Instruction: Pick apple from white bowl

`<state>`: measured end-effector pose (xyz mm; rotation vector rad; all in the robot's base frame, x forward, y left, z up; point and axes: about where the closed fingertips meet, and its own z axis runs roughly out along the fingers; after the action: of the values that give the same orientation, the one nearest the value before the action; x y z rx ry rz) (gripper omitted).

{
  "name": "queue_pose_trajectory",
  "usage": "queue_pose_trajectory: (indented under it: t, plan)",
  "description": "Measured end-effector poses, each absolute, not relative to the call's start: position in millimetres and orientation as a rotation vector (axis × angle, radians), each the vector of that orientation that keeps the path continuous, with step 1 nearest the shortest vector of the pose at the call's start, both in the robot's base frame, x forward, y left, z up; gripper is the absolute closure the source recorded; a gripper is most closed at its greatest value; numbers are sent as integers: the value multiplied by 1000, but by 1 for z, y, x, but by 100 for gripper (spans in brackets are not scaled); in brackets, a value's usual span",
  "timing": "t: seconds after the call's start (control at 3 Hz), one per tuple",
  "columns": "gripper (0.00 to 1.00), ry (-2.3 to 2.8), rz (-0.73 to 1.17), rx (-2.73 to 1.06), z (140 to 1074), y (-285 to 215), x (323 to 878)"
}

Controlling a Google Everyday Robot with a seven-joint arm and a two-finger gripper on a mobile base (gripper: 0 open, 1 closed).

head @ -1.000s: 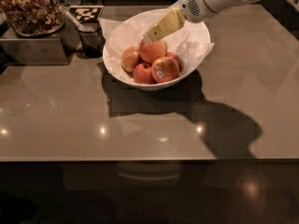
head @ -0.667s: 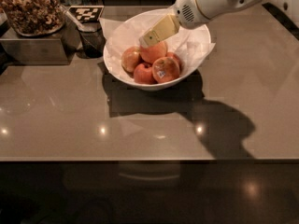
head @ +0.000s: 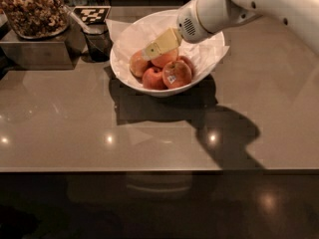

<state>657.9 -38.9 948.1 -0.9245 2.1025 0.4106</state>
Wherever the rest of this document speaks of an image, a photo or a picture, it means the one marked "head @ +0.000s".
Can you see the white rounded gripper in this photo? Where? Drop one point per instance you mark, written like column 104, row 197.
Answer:
column 186, row 21

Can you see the red apple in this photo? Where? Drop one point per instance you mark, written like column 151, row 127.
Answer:
column 138, row 65
column 162, row 60
column 152, row 79
column 187, row 61

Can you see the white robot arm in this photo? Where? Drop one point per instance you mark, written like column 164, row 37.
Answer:
column 299, row 16

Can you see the front apple with sticker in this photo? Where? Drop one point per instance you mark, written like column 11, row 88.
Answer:
column 176, row 74

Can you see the white paper liner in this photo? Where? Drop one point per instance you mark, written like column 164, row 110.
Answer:
column 205, row 55

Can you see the dark glass cup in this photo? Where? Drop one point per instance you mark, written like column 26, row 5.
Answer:
column 99, row 45

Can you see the black white fiducial marker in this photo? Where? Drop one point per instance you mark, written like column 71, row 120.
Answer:
column 92, row 14

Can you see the glass container of nuts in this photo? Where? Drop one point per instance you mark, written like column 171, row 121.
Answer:
column 36, row 19

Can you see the metal scoop with handle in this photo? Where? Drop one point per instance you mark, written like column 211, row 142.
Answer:
column 86, row 28

